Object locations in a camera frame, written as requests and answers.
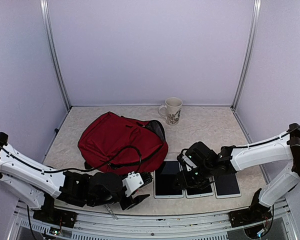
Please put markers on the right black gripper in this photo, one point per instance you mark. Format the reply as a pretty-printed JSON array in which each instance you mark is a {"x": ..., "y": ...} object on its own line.
[{"x": 185, "y": 181}]

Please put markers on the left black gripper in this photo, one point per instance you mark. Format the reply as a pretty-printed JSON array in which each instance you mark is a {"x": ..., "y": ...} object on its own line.
[{"x": 132, "y": 202}]

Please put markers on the white tablet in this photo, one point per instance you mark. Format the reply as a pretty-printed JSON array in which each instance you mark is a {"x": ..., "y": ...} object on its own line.
[
  {"x": 164, "y": 178},
  {"x": 226, "y": 186},
  {"x": 190, "y": 194}
]

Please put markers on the red backpack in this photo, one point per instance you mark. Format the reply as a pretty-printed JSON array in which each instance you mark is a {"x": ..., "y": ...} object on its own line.
[{"x": 121, "y": 145}]

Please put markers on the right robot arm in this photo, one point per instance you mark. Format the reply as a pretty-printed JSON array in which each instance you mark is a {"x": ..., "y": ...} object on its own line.
[{"x": 200, "y": 164}]

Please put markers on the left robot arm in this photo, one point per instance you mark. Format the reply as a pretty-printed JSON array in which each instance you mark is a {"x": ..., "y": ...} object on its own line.
[{"x": 39, "y": 185}]

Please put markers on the clear silver pen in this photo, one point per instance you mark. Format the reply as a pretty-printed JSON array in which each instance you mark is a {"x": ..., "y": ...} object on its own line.
[{"x": 110, "y": 211}]

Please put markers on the white patterned ceramic mug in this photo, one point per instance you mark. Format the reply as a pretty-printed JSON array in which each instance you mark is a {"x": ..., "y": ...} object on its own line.
[{"x": 171, "y": 110}]

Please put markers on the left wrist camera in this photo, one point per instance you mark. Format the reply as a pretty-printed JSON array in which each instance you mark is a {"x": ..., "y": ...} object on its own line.
[{"x": 135, "y": 181}]

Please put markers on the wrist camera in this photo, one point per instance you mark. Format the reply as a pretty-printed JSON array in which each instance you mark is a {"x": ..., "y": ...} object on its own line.
[
  {"x": 135, "y": 181},
  {"x": 184, "y": 161}
]

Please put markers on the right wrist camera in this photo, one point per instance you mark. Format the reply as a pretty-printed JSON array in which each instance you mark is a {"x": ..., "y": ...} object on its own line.
[{"x": 184, "y": 161}]

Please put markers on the front aluminium rail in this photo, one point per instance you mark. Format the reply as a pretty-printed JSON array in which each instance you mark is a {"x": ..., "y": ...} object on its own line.
[{"x": 92, "y": 225}]

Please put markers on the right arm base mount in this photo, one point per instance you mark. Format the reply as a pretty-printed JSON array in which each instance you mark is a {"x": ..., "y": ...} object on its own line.
[{"x": 244, "y": 217}]

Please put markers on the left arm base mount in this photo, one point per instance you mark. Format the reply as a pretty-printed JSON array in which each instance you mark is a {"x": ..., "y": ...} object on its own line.
[{"x": 62, "y": 218}]

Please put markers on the right aluminium frame post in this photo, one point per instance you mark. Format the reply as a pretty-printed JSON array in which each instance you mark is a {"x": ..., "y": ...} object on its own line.
[{"x": 248, "y": 53}]

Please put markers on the aluminium frame post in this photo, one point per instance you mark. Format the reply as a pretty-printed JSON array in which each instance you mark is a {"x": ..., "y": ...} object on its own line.
[
  {"x": 44, "y": 5},
  {"x": 248, "y": 53}
]

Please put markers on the left aluminium frame post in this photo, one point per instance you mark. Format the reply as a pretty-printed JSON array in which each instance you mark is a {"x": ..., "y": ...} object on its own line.
[{"x": 44, "y": 5}]

